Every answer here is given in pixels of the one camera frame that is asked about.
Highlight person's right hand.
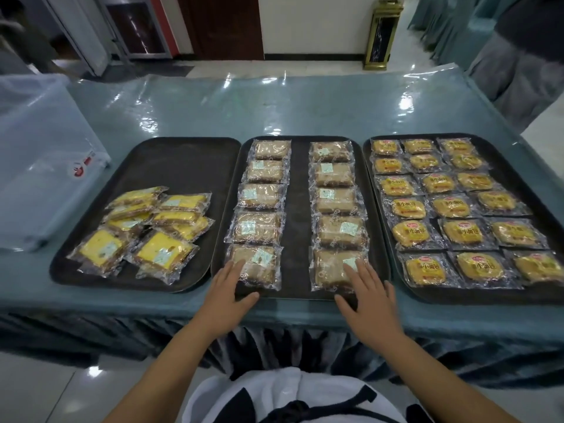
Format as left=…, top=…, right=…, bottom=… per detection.
left=334, top=259, right=406, bottom=345

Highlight person's left hand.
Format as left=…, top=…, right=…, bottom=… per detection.
left=193, top=259, right=261, bottom=338

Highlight person's left forearm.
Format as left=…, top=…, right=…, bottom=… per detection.
left=101, top=320, right=232, bottom=423

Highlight person's right forearm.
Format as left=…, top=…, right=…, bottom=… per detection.
left=365, top=334, right=521, bottom=423

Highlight rows of brown cake packets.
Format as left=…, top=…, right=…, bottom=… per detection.
left=224, top=138, right=370, bottom=292

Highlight black tray with brown cakes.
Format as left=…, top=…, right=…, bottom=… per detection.
left=211, top=135, right=392, bottom=301

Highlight pile of yellow cake packets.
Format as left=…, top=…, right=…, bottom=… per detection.
left=66, top=186, right=215, bottom=286

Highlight person's white and black shirt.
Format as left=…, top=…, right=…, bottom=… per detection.
left=181, top=367, right=438, bottom=423

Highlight rows of small bread packets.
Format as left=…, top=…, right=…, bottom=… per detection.
left=369, top=137, right=564, bottom=290

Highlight teal tablecloth with skirt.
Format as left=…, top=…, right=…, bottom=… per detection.
left=0, top=65, right=564, bottom=389

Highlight black tray with yellow cakes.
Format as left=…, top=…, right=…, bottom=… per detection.
left=49, top=136, right=242, bottom=294

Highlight clear plastic table cover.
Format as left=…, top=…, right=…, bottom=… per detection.
left=57, top=65, right=564, bottom=331

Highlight black tray with small breads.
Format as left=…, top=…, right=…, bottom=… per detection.
left=362, top=133, right=564, bottom=305

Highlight gold and black ash bin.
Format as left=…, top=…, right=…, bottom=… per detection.
left=363, top=0, right=404, bottom=70

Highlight clear plastic storage box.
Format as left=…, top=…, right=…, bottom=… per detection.
left=0, top=74, right=112, bottom=253

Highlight dark floor mat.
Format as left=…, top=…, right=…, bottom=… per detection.
left=83, top=61, right=195, bottom=83

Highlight grey covered chair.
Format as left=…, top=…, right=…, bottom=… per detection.
left=467, top=0, right=564, bottom=133

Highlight teal covered chairs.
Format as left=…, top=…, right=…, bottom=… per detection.
left=407, top=0, right=501, bottom=66

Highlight dark brown wooden door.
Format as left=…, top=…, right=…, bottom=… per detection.
left=176, top=0, right=265, bottom=61

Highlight metal framed glass door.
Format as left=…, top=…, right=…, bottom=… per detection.
left=95, top=0, right=173, bottom=62

